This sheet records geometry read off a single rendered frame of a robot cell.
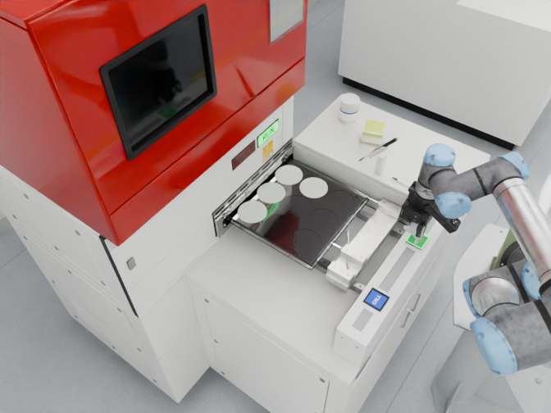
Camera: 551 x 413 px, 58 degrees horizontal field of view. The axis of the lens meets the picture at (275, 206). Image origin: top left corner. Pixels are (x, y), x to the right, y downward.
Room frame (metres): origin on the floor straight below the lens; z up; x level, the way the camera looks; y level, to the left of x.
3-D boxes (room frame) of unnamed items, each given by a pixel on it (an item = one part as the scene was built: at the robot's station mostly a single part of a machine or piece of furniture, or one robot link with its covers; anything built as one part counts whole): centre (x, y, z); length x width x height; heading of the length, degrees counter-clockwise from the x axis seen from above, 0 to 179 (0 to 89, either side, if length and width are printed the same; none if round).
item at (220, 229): (1.21, 0.07, 0.89); 0.44 x 0.02 x 0.10; 143
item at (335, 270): (0.86, -0.20, 0.89); 0.08 x 0.03 x 0.03; 53
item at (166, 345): (1.29, 0.46, 0.41); 0.82 x 0.71 x 0.82; 143
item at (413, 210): (0.94, -0.42, 1.12); 0.09 x 0.08 x 0.12; 53
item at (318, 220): (1.13, -0.07, 0.90); 0.34 x 0.34 x 0.01; 53
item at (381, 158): (1.23, -0.35, 1.03); 0.06 x 0.04 x 0.13; 53
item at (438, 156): (0.93, -0.43, 1.28); 0.09 x 0.08 x 0.11; 6
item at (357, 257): (0.92, -0.25, 0.89); 0.08 x 0.03 x 0.03; 53
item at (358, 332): (0.83, -0.36, 0.89); 0.55 x 0.09 x 0.14; 143
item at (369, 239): (0.98, -0.29, 0.87); 0.36 x 0.08 x 0.03; 143
